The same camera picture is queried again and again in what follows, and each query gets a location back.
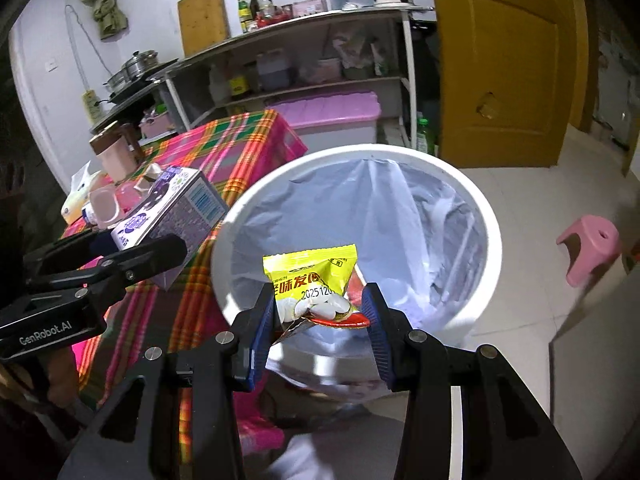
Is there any white round trash bin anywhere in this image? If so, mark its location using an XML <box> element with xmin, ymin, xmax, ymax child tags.
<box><xmin>210</xmin><ymin>145</ymin><xmax>502</xmax><ymax>406</ymax></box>

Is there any wooden cutting board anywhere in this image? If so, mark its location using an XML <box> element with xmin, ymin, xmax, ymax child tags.
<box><xmin>178</xmin><ymin>0</ymin><xmax>231</xmax><ymax>58</ymax></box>

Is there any yellow snack packet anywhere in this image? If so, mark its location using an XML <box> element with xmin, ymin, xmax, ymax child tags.
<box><xmin>263</xmin><ymin>244</ymin><xmax>373</xmax><ymax>346</ymax></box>

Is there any yellow label oil bottle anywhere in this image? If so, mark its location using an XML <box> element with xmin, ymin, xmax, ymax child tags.
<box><xmin>229</xmin><ymin>62</ymin><xmax>251</xmax><ymax>100</ymax></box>

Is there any clear plastic cup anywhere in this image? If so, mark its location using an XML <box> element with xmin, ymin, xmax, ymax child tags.
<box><xmin>89</xmin><ymin>186</ymin><xmax>123</xmax><ymax>231</ymax></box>

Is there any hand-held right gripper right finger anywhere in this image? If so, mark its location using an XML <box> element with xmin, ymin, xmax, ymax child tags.
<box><xmin>361</xmin><ymin>282</ymin><xmax>583</xmax><ymax>480</ymax></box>

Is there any yellow power strip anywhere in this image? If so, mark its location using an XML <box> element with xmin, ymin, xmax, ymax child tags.
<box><xmin>82</xmin><ymin>91</ymin><xmax>103</xmax><ymax>123</ymax></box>

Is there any grey kitchen shelf unit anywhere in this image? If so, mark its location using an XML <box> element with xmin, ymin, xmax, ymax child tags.
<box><xmin>165</xmin><ymin>5</ymin><xmax>436</xmax><ymax>151</ymax></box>

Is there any blue plastic jerrycan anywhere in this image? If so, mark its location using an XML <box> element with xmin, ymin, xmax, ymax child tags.
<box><xmin>256</xmin><ymin>50</ymin><xmax>293</xmax><ymax>91</ymax></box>

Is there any green hanging cloth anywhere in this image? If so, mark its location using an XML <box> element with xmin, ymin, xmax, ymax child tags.
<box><xmin>75</xmin><ymin>0</ymin><xmax>128</xmax><ymax>41</ymax></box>

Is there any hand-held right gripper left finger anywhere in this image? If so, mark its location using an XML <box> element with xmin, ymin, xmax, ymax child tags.
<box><xmin>57</xmin><ymin>285</ymin><xmax>278</xmax><ymax>480</ymax></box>

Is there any green plastic bottle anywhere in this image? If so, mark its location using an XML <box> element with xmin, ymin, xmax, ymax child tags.
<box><xmin>416</xmin><ymin>117</ymin><xmax>437</xmax><ymax>156</ymax></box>

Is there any pink plastic stool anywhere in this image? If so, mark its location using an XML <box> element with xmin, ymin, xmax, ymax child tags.
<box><xmin>556</xmin><ymin>215</ymin><xmax>623</xmax><ymax>286</ymax></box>

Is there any black cooktop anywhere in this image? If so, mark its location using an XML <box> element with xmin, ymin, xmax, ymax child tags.
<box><xmin>105</xmin><ymin>57</ymin><xmax>180</xmax><ymax>103</ymax></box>

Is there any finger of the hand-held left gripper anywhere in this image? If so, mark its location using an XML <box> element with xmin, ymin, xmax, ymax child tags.
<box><xmin>22</xmin><ymin>230</ymin><xmax>113</xmax><ymax>281</ymax></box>
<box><xmin>30</xmin><ymin>234</ymin><xmax>188</xmax><ymax>311</ymax></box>

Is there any yellow wooden door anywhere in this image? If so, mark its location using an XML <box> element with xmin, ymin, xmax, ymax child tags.
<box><xmin>432</xmin><ymin>0</ymin><xmax>591</xmax><ymax>168</ymax></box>

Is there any pink green plaid tablecloth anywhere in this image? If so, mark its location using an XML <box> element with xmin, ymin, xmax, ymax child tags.
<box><xmin>60</xmin><ymin>109</ymin><xmax>308</xmax><ymax>466</ymax></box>

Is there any clear plastic bin liner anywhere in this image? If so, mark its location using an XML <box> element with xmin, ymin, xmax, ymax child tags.
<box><xmin>232</xmin><ymin>157</ymin><xmax>488</xmax><ymax>401</ymax></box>

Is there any pink jug with brown lid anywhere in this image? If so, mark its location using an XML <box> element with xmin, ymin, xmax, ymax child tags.
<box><xmin>90</xmin><ymin>121</ymin><xmax>143</xmax><ymax>183</ymax></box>

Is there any purple drink carton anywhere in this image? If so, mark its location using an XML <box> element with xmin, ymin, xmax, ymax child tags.
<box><xmin>110</xmin><ymin>166</ymin><xmax>231</xmax><ymax>291</ymax></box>

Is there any storage box with pink lid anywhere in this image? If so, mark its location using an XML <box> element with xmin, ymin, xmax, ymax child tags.
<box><xmin>267</xmin><ymin>91</ymin><xmax>382</xmax><ymax>153</ymax></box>

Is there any yellow white tissue pack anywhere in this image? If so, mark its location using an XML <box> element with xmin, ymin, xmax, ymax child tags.
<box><xmin>60</xmin><ymin>162</ymin><xmax>108</xmax><ymax>226</ymax></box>

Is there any pink countertop basket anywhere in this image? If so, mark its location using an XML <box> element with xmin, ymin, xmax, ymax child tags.
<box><xmin>291</xmin><ymin>0</ymin><xmax>328</xmax><ymax>17</ymax></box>

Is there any small steel pot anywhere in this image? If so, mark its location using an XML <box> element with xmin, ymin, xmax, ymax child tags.
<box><xmin>103</xmin><ymin>67</ymin><xmax>131</xmax><ymax>93</ymax></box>

